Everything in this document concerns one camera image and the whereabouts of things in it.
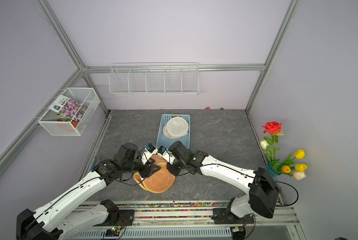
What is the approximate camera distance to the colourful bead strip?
0.77 m

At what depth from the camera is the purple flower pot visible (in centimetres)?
72

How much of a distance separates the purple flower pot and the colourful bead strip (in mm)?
530
